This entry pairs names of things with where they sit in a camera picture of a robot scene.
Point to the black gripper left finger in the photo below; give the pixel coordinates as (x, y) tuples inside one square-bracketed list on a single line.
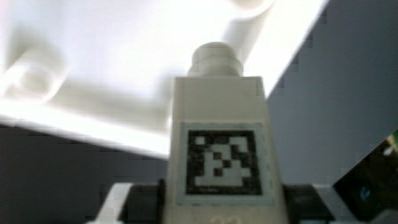
[(132, 204)]

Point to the white square tabletop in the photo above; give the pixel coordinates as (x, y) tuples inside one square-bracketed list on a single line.
[(93, 53)]

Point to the white table leg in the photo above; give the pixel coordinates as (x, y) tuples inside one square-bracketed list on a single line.
[(224, 189)]

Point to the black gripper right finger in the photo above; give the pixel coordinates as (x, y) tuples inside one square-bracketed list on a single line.
[(315, 205)]

